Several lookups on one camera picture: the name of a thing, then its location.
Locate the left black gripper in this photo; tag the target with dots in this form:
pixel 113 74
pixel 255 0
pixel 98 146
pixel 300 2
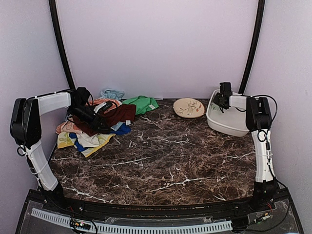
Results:
pixel 94 122

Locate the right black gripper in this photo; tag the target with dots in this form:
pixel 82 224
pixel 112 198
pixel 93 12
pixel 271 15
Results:
pixel 215 101

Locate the mint green panda towel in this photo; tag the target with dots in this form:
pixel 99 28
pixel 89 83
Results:
pixel 215 107

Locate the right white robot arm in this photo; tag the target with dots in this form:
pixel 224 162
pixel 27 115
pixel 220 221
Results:
pixel 255 114

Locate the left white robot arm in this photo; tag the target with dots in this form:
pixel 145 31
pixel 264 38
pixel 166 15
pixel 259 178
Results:
pixel 25 126

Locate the white yellow patterned towel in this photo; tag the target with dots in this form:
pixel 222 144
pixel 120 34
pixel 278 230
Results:
pixel 64 141

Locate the white plastic tub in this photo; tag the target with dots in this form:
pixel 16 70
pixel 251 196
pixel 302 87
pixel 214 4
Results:
pixel 230 121

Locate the royal blue towel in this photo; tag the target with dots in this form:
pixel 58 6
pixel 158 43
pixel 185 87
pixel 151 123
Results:
pixel 123 129

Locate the dark red towel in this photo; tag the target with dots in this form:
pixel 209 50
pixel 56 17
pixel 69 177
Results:
pixel 122 113

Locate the orange pink patterned towel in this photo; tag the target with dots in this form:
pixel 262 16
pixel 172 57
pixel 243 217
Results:
pixel 75 125

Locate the light blue towel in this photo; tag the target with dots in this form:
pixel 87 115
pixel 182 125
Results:
pixel 112 94

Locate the beige bird ceramic plate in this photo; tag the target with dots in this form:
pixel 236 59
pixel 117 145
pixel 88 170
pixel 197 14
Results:
pixel 188 108

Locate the bright green towel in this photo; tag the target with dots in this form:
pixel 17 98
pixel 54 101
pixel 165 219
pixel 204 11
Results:
pixel 143 104

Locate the small green circuit board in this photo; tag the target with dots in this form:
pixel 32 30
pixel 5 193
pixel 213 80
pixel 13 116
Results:
pixel 78 224

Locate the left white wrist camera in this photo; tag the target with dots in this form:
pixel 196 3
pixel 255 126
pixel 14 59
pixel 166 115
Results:
pixel 103 106

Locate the black front table rail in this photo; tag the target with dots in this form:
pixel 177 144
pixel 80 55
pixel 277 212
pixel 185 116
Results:
pixel 236 208

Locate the right black frame post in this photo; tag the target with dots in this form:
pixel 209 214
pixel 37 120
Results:
pixel 253 46

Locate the black frame post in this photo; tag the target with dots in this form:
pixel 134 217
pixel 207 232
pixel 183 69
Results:
pixel 60 43
pixel 253 46

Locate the white slotted cable duct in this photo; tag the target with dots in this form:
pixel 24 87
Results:
pixel 136 226

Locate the left black frame post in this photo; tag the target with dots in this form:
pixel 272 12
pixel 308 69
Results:
pixel 60 43

